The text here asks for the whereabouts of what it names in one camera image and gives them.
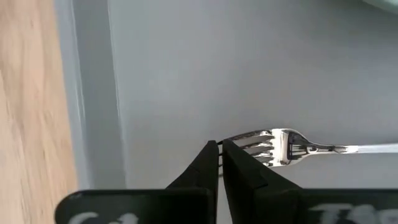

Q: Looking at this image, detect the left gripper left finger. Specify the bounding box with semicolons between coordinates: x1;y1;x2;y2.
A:
55;139;220;224

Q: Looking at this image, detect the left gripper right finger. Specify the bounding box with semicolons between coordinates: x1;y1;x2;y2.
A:
221;138;398;224

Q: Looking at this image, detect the orange-handled metal fork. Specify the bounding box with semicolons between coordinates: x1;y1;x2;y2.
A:
216;128;398;169

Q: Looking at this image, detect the grey plastic tray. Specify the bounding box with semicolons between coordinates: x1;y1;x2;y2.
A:
54;0;398;224

